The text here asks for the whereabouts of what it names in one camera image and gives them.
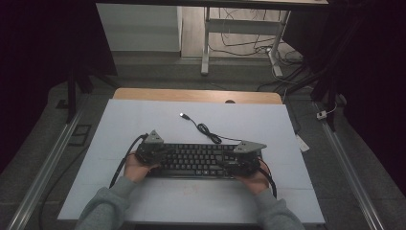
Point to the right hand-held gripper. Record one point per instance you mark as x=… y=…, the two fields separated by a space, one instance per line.
x=244 y=163

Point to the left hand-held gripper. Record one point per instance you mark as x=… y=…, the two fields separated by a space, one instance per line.
x=152 y=151

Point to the black computer keyboard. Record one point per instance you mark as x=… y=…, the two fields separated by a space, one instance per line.
x=194 y=159

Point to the person's right hand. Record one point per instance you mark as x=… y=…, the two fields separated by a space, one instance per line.
x=258 y=182

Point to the person's left hand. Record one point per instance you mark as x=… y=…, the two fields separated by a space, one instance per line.
x=135 y=171

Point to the white paper tag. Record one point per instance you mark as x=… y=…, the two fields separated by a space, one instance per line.
x=302 y=143

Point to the wooden table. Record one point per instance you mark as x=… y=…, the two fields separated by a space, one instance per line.
x=191 y=95

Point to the small white box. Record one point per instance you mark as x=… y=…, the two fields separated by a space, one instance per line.
x=321 y=115

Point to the black metal stand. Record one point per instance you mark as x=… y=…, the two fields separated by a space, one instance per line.
x=71 y=96
x=332 y=96

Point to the white panel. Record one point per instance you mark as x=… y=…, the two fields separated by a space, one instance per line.
x=137 y=28

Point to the aluminium floor rail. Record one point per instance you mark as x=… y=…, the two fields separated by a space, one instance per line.
x=41 y=179
x=351 y=179

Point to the white metal frame desk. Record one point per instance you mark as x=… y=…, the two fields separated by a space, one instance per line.
x=242 y=26

